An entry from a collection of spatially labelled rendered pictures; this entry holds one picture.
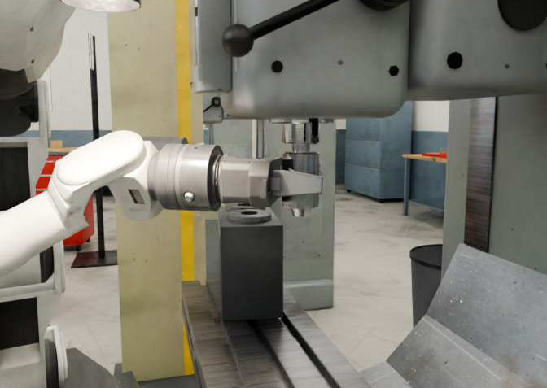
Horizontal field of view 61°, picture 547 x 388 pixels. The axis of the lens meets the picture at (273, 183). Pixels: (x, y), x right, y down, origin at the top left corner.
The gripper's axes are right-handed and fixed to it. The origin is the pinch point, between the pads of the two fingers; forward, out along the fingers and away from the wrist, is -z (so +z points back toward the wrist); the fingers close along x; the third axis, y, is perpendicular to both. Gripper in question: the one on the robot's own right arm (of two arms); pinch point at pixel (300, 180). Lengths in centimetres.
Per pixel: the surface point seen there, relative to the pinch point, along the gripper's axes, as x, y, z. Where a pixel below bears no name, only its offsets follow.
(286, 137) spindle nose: -1.9, -5.6, 1.6
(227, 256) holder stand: 24.5, 17.8, 16.1
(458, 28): -5.3, -17.5, -17.0
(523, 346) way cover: 8.9, 23.6, -31.3
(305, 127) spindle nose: -2.2, -6.9, -0.7
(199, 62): -6.9, -14.0, 11.0
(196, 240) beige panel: 158, 51, 68
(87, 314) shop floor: 225, 125, 169
